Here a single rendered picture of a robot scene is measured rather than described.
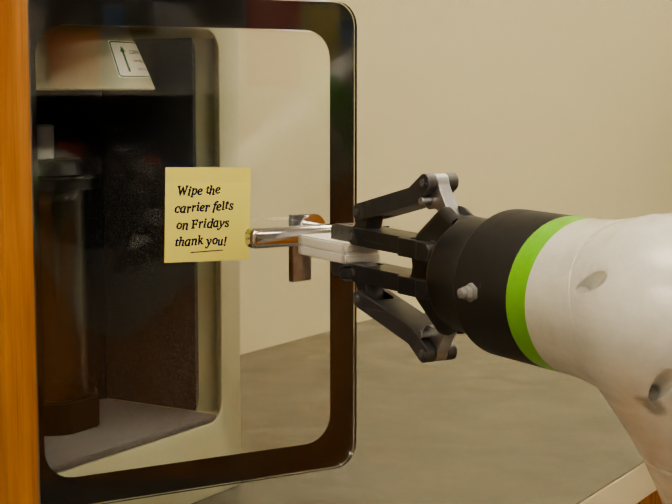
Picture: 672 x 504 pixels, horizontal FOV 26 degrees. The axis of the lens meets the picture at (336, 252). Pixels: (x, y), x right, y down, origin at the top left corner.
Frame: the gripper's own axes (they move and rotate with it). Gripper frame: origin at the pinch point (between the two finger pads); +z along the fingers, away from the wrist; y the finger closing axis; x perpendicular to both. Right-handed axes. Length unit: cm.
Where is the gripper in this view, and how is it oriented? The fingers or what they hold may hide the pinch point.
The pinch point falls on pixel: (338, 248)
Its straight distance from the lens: 107.7
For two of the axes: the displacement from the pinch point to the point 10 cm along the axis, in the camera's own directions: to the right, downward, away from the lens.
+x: -8.6, 0.6, -5.1
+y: 0.0, -9.9, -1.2
